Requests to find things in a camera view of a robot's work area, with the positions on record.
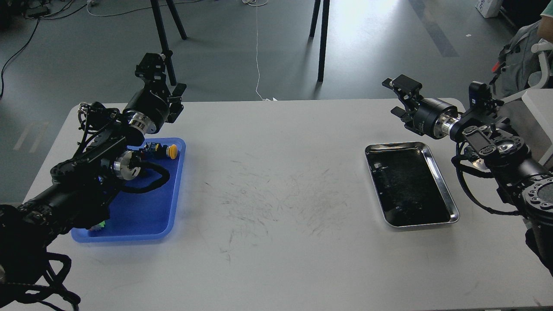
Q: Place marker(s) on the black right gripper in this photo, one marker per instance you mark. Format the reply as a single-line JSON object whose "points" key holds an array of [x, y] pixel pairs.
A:
{"points": [[427, 116]]}

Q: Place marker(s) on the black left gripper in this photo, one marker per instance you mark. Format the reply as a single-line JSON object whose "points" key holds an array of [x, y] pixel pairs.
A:
{"points": [[153, 105]]}

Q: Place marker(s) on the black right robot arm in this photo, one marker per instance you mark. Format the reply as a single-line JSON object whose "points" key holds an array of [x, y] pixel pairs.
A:
{"points": [[486, 147]]}

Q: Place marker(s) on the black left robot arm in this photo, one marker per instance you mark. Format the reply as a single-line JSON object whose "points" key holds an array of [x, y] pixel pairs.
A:
{"points": [[110, 159]]}

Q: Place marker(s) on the black tripod left legs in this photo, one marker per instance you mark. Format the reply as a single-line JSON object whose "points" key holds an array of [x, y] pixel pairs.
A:
{"points": [[162, 34]]}

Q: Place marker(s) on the black tripod legs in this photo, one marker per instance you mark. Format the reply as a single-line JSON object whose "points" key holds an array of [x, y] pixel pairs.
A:
{"points": [[162, 34], [323, 5]]}

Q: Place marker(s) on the silver metal tray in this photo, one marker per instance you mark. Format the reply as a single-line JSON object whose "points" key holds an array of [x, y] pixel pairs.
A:
{"points": [[411, 190]]}

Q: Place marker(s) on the black tripod right legs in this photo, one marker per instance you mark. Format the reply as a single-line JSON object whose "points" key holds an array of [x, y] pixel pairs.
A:
{"points": [[323, 5]]}

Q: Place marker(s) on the grey backpack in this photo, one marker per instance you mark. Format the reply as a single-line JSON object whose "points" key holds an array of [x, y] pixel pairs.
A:
{"points": [[516, 60]]}

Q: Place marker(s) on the white box on floor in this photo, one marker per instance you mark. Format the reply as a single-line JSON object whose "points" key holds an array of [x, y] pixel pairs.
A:
{"points": [[488, 8]]}

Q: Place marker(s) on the white side table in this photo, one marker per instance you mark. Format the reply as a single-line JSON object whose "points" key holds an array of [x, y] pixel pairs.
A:
{"points": [[540, 134]]}

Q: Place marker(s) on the blue plastic tray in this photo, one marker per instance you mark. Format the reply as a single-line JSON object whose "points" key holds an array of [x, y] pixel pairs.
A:
{"points": [[148, 216]]}

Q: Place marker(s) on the white office chair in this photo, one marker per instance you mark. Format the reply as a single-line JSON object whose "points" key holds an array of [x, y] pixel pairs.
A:
{"points": [[542, 69]]}

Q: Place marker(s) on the person sitting at right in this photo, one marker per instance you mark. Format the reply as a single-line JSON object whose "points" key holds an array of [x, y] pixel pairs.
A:
{"points": [[545, 27]]}

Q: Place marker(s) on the yellow push button switch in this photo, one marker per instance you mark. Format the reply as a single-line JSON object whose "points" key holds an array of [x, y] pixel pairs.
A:
{"points": [[157, 150]]}

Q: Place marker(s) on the green white switch block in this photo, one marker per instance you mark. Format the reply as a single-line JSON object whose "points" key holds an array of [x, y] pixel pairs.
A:
{"points": [[97, 227]]}

